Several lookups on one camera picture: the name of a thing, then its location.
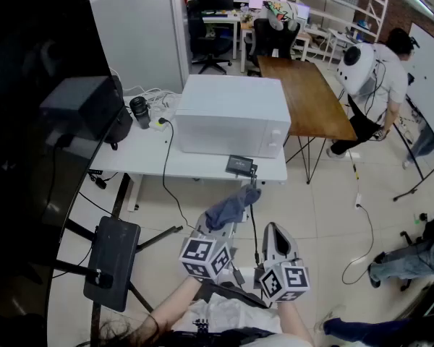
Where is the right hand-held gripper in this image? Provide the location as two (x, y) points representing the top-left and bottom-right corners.
(253, 222), (311, 303)

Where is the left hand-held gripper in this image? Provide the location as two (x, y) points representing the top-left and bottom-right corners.
(179, 211), (247, 285)

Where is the grey-blue cloth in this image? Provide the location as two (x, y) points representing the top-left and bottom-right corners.
(205, 184), (262, 231)

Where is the white microwave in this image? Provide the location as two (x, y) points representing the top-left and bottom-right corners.
(175, 74), (292, 159)

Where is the person's left forearm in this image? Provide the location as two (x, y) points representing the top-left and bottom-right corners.
(144, 275), (203, 341)

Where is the person's right forearm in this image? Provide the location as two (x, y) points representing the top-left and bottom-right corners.
(276, 300), (315, 346)

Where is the black screen stand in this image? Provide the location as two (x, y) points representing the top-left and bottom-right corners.
(52, 173), (184, 347)

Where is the small black device box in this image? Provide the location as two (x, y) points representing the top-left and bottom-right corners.
(225, 154), (258, 179)

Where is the person's white clothing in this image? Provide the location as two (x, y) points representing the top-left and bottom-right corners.
(173, 291), (314, 347)

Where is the yellow black striped tape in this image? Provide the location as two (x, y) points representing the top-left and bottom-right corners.
(346, 150), (361, 194)

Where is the dark blue trouser leg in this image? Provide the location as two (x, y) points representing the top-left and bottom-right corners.
(315, 312), (420, 347)

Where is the black rolling chair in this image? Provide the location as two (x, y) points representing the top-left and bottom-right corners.
(399, 207), (434, 292)

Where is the black whiteboard stand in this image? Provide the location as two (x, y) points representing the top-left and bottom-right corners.
(392, 98), (434, 202)

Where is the black backpack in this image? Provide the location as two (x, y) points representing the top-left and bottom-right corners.
(106, 74), (134, 151)

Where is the wooden table with black legs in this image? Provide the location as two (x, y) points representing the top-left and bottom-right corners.
(256, 55), (358, 184)

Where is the white round backpack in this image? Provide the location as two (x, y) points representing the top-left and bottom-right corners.
(335, 42), (378, 96)

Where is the black office chair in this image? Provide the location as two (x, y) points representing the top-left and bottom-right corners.
(245, 18), (301, 72)
(187, 0), (234, 75)

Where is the light wood office desk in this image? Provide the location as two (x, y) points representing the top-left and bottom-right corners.
(239, 20), (312, 74)

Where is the grey partition panel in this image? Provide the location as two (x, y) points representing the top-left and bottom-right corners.
(89, 0), (190, 94)

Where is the white office desk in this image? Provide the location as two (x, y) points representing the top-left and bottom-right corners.
(201, 11), (242, 60)

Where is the whiteboard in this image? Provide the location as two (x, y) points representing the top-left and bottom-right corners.
(404, 22), (434, 155)

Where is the large black screen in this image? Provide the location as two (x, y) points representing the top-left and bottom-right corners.
(0, 0), (128, 347)

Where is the black computer monitor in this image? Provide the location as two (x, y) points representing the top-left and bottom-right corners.
(196, 0), (235, 13)

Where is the thin black cable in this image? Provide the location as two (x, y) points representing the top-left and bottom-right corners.
(248, 173), (263, 269)

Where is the black floor cable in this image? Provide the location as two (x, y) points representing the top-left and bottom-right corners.
(341, 203), (375, 286)

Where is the black power cable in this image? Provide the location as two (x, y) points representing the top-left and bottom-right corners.
(157, 117), (200, 233)

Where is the black camera lens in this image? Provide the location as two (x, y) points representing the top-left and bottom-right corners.
(129, 96), (152, 130)

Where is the white cable bundle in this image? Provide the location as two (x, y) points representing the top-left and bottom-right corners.
(122, 87), (182, 121)

